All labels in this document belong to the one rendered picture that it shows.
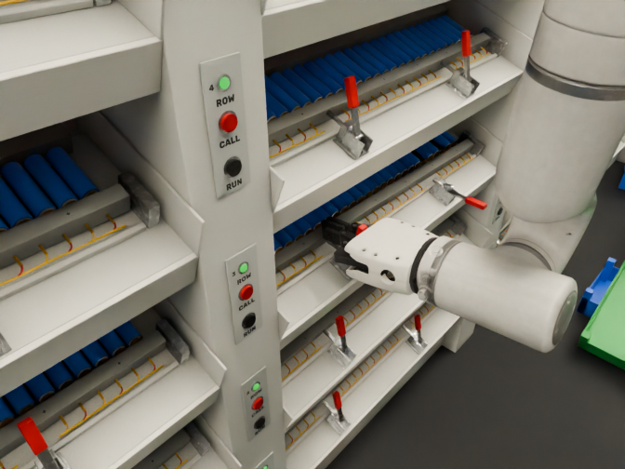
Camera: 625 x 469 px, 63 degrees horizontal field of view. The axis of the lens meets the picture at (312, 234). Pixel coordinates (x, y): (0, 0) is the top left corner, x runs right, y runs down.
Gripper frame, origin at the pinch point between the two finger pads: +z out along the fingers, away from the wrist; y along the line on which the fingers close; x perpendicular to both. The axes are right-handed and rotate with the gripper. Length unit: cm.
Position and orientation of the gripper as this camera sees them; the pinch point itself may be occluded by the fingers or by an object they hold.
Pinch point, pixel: (336, 231)
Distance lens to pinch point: 72.8
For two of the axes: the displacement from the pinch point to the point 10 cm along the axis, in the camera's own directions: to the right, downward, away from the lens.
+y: 6.8, -4.3, 5.9
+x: -1.0, -8.5, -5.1
